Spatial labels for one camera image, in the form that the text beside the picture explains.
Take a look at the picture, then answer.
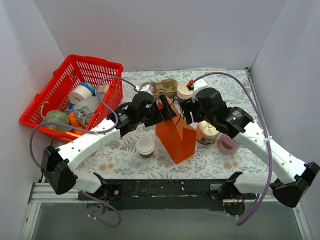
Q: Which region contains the pink cup holder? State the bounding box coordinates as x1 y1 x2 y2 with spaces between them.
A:
217 133 242 156

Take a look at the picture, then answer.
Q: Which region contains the cardboard cup carrier stack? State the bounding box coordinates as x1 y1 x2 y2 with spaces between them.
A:
140 78 178 99

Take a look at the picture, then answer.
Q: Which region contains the green netted melon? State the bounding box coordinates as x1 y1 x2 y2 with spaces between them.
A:
42 110 69 133

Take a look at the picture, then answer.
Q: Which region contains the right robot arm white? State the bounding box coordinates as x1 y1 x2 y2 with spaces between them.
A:
181 87 320 208

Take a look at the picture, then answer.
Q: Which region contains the orange paper bag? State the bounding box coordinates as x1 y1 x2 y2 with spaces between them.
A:
155 97 197 164

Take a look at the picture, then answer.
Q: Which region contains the orange fruit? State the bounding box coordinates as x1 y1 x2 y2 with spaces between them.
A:
75 124 86 130
68 112 80 127

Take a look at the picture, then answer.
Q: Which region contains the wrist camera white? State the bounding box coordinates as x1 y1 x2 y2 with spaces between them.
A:
135 84 153 95
186 79 208 102

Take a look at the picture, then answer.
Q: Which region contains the napkin filled paper tub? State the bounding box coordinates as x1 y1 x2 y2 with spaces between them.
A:
195 121 219 145

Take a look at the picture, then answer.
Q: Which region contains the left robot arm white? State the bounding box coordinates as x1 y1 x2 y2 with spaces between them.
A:
41 91 176 200

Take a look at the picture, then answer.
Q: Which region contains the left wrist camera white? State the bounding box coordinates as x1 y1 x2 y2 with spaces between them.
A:
135 84 153 95

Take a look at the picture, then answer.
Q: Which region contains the floral table mat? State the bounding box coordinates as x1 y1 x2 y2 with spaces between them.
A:
77 69 268 179

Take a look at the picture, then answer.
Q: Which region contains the toilet paper roll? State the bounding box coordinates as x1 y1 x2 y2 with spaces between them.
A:
68 85 92 104

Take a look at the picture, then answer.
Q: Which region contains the grey crumpled paper bag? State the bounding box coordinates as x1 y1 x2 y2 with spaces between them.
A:
73 96 101 126

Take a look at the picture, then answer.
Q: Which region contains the stack of paper cups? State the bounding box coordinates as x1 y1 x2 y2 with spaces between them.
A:
176 82 193 100

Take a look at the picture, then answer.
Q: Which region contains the red plastic basket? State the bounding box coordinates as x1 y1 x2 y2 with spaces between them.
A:
19 54 124 128

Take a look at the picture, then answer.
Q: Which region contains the white plastic cup lid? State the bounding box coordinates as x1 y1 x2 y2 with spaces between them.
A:
135 136 156 155

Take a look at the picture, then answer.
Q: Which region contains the beige printed pouch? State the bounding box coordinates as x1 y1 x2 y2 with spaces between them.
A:
97 84 110 94

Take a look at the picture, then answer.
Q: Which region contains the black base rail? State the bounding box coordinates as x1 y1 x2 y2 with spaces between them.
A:
91 179 242 211

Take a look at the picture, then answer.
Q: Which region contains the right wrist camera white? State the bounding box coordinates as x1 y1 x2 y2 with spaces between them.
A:
186 79 208 102

